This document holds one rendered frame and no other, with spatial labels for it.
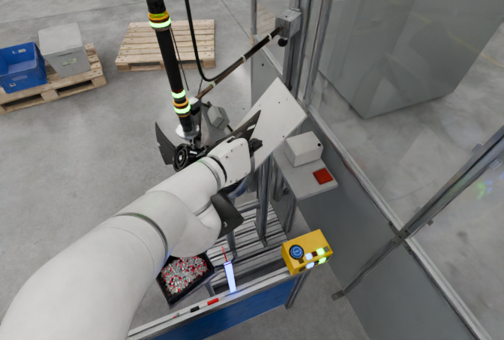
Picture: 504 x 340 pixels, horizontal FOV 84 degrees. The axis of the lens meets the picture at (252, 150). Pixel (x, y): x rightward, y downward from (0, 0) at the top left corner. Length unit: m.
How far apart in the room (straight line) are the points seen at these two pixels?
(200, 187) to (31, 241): 2.31
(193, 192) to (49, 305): 0.37
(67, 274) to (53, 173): 2.86
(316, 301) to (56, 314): 1.99
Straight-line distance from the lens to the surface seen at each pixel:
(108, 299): 0.27
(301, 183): 1.49
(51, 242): 2.72
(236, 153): 0.66
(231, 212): 1.00
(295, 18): 1.22
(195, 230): 0.49
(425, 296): 1.43
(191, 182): 0.58
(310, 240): 1.12
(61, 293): 0.26
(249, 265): 2.11
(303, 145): 1.50
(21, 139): 3.62
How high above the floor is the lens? 2.09
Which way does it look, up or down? 51 degrees down
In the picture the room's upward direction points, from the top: straight up
